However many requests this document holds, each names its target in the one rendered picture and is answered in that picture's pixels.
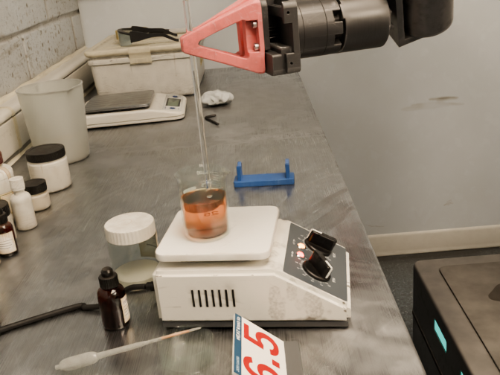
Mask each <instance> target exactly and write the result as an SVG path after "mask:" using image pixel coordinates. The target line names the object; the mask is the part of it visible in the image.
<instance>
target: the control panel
mask: <svg viewBox="0 0 500 375"><path fill-rule="evenodd" d="M308 234H309V231H308V230H306V229H304V228H302V227H300V226H298V225H296V224H293V223H290V227H289V236H288V240H287V245H286V254H285V259H284V264H283V272H285V273H287V274H288V275H291V276H293V277H295V278H297V279H299V280H301V281H303V282H306V283H308V284H310V285H312V286H314V287H316V288H318V289H321V290H323V291H325V292H327V293H329V294H331V295H333V296H335V297H337V298H340V299H342V300H343V301H346V302H347V264H346V249H345V248H343V247H341V246H339V245H337V244H335V246H334V248H333V250H332V251H331V254H330V255H329V256H325V257H326V259H327V260H328V261H329V263H330V264H331V266H332V267H333V270H332V272H331V273H330V274H331V278H330V280H329V281H327V282H322V281H318V280H316V279H314V278H312V277H311V276H309V275H308V274H307V273H306V272H305V271H304V269H303V263H304V261H305V260H309V258H310V257H311V255H312V253H313V251H312V250H311V249H309V248H308V247H307V245H306V243H305V239H306V238H307V236H308ZM299 243H302V244H303V245H304V246H305V248H304V249H303V248H301V247H300V246H299V245H298V244H299ZM298 252H302V253H303V254H304V256H303V257H301V256H299V255H298V254H297V253H298Z"/></svg>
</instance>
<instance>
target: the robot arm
mask: <svg viewBox="0 0 500 375"><path fill-rule="evenodd" d="M453 17H454V0H237V1H236V2H235V3H233V4H231V5H230V6H228V7H227V8H226V9H224V10H222V11H221V12H219V13H218V14H216V15H215V16H213V17H211V18H210V19H209V20H207V21H205V22H203V23H202V24H200V25H198V26H197V27H195V28H194V29H193V31H192V32H190V33H189V34H187V33H185V34H184V35H182V36H180V43H181V50H182V52H184V53H185V54H189V55H192V56H195V57H201V58H203V59H207V60H212V61H215V62H218V63H223V64H226V65H230V66H234V67H237V68H241V69H244V70H247V71H252V72H255V73H258V74H264V73H267V74H269V75H271V76H278V75H283V74H291V73H295V72H300V71H301V59H303V58H308V57H317V56H323V55H328V54H338V53H344V52H349V51H358V50H364V49H369V48H379V47H382V46H383V45H384V44H385V43H386V42H387V40H388V36H389V35H390V36H391V38H392V39H393V40H394V41H395V42H396V44H397V45H398V47H402V46H404V45H407V44H409V43H411V42H414V41H416V40H419V39H422V38H426V37H432V36H436V35H438V34H440V33H443V32H444V31H446V30H447V29H448V28H449V27H450V26H451V24H452V22H453ZM234 23H236V24H237V36H238V44H239V51H238V52H237V53H235V54H234V53H231V52H227V51H221V50H218V49H214V48H209V47H205V46H202V45H199V41H200V40H202V39H204V38H206V37H208V36H210V35H212V34H213V33H216V32H218V31H220V30H222V29H224V28H226V27H228V26H230V25H232V24H234Z"/></svg>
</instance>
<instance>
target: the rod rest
mask: <svg viewBox="0 0 500 375"><path fill-rule="evenodd" d="M285 162H286V163H285V169H286V172H285V173H267V174H253V175H243V172H242V164H241V161H239V162H237V176H235V178H234V187H235V188H245V187H260V186H273V185H293V184H294V183H295V175H294V173H290V171H289V159H288V158H286V159H285Z"/></svg>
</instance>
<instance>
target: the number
mask: <svg viewBox="0 0 500 375"><path fill-rule="evenodd" d="M242 375H282V368H281V352H280V344H279V340H278V339H276V338H275V337H273V336H271V335H269V334H268V333H266V332H264V331H263V330H261V329H260V328H258V327H256V326H254V325H253V324H251V323H249V322H247V321H246V320H244V319H243V318H242Z"/></svg>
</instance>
